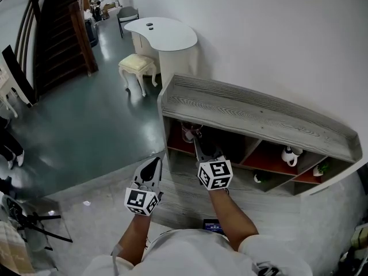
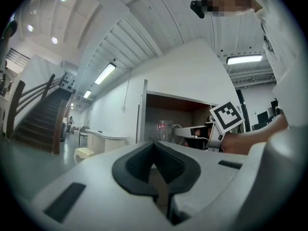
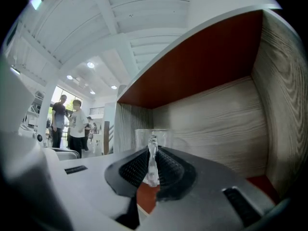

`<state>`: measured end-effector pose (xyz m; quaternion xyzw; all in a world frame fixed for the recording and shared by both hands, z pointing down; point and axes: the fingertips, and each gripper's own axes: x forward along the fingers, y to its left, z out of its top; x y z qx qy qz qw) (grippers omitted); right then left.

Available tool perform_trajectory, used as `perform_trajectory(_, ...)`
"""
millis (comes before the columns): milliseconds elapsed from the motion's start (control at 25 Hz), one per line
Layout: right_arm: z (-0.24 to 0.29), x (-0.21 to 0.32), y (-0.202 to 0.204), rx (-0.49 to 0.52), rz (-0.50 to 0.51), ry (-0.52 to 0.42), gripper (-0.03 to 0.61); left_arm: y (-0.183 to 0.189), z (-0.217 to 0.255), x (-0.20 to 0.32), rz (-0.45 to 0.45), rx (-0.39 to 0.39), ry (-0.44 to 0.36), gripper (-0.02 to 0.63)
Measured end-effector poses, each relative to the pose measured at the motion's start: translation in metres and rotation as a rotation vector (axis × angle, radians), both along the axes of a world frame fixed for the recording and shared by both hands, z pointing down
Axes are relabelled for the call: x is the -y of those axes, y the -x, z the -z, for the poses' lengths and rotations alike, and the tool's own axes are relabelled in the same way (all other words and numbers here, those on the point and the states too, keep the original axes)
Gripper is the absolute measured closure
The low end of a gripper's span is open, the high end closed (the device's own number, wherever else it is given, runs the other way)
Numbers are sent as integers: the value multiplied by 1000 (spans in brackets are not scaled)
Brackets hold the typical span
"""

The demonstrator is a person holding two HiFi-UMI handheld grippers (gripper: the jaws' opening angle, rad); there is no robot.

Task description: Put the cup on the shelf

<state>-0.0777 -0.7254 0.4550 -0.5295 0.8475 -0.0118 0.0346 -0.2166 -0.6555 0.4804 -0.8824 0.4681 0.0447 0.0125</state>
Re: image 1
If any black leaning board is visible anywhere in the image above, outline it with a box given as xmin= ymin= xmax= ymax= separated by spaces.
xmin=1 ymin=45 xmax=37 ymax=106

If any person's white shirt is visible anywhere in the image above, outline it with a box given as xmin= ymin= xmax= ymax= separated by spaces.
xmin=82 ymin=228 xmax=314 ymax=276

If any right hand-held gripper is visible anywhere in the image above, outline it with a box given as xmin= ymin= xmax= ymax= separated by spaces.
xmin=183 ymin=130 xmax=233 ymax=191

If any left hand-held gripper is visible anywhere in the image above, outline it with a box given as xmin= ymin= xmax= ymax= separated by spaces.
xmin=124 ymin=156 xmax=164 ymax=217

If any black device with screen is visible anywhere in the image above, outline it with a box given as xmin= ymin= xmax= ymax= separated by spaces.
xmin=202 ymin=218 xmax=227 ymax=237

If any grey wooden shelf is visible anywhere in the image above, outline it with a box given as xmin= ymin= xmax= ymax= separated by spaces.
xmin=157 ymin=73 xmax=363 ymax=197

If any white ceramic teapot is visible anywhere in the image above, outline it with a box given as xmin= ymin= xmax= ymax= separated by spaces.
xmin=281 ymin=145 xmax=304 ymax=167

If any white curved desk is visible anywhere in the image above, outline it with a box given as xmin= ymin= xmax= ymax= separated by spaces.
xmin=123 ymin=16 xmax=200 ymax=89

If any cream upholstered stool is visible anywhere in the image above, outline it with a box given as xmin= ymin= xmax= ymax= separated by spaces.
xmin=118 ymin=53 xmax=159 ymax=98

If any small potted plant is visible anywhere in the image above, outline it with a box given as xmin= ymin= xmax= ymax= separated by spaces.
xmin=312 ymin=163 xmax=331 ymax=178

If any cardboard box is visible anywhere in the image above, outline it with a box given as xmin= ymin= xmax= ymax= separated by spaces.
xmin=101 ymin=2 xmax=116 ymax=19

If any grey chair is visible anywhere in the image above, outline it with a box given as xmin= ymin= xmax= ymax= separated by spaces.
xmin=116 ymin=6 xmax=140 ymax=39

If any dark waste bin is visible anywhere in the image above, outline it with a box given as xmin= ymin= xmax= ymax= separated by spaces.
xmin=84 ymin=18 xmax=99 ymax=48

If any person's right forearm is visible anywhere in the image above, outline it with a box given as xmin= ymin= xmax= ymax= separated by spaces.
xmin=207 ymin=187 xmax=259 ymax=252

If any person's left forearm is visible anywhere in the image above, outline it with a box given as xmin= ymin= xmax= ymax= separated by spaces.
xmin=117 ymin=213 xmax=151 ymax=267

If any black tripod stand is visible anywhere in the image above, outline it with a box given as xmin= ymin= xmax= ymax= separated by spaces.
xmin=5 ymin=195 xmax=74 ymax=252

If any dark wooden staircase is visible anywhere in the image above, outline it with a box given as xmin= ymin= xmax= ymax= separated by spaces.
xmin=28 ymin=0 xmax=99 ymax=98

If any white side table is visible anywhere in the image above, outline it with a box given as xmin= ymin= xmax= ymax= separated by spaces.
xmin=0 ymin=64 xmax=19 ymax=118

